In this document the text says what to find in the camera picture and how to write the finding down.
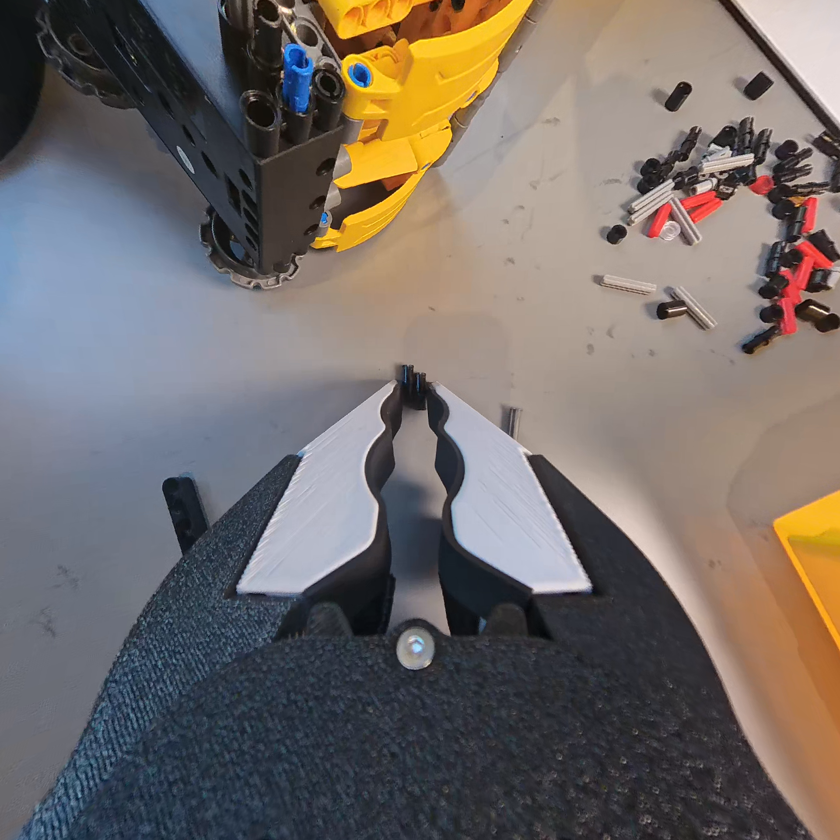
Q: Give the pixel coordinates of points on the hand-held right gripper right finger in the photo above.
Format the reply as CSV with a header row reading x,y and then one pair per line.
x,y
512,525

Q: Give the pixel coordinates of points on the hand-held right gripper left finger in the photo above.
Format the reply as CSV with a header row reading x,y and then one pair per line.
x,y
315,525

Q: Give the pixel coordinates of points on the long black toy beam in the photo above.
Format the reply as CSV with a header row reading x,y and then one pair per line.
x,y
184,509

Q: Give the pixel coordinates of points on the black joined connector pins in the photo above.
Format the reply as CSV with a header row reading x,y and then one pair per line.
x,y
412,387

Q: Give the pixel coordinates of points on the small red black parts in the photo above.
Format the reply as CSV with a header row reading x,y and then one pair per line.
x,y
775,250

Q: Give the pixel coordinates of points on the yellow toy block robot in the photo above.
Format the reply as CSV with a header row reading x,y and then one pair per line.
x,y
263,131

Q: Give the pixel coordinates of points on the grey desk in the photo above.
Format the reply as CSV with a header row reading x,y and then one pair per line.
x,y
131,368

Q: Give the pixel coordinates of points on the yellow plastic bin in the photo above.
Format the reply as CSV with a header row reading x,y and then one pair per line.
x,y
814,565

